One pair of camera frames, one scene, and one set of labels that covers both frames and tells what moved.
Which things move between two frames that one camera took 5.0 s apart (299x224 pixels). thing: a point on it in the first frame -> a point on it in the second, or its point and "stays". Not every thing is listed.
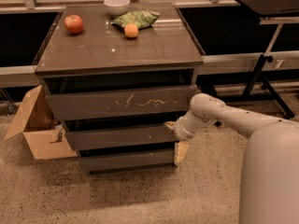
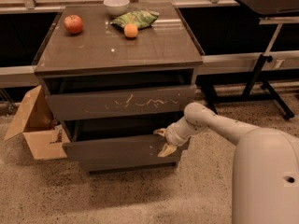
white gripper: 179,130 stays
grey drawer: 122,136 -> 121,151
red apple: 74,23 stays
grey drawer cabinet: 118,84 stays
